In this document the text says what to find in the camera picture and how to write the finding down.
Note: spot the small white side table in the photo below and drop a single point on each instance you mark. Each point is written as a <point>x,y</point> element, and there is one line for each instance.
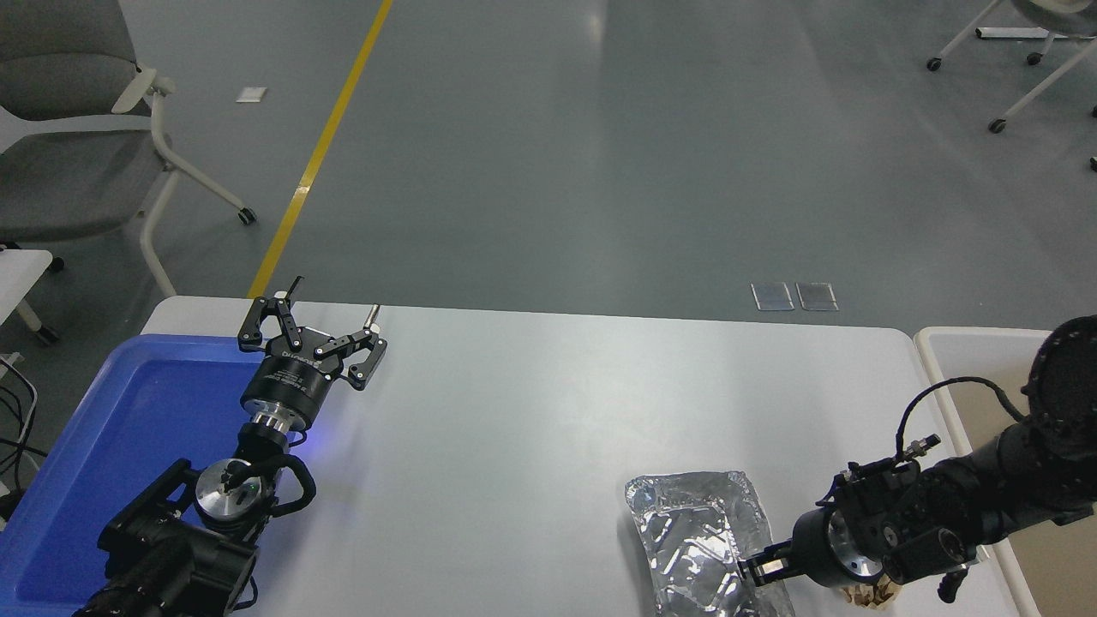
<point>17,274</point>

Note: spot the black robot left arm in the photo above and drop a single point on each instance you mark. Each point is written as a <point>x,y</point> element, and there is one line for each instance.
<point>171,557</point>

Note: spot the large pale bin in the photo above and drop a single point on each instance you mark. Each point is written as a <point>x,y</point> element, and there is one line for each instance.
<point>968,351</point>

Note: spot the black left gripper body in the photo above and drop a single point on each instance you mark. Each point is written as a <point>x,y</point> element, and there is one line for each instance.
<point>287,386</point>

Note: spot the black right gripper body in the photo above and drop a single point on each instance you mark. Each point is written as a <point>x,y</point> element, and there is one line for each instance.
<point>810,548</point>

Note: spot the metal floor plate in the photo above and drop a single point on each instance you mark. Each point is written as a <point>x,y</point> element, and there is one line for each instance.
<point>817,296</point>
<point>773,296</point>

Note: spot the crumpled tan paper ball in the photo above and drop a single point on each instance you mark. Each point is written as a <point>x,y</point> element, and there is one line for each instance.
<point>870,596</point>

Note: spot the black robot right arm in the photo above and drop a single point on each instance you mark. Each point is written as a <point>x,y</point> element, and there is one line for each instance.
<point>986,480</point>

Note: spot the grey office chair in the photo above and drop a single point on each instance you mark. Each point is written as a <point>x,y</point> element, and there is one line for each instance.
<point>60,171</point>

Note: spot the blue plastic tray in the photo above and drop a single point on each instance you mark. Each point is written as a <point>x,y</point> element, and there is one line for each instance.
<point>128,428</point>

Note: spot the white frame wheeled chair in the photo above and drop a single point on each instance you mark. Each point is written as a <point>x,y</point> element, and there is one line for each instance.
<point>1046,73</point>

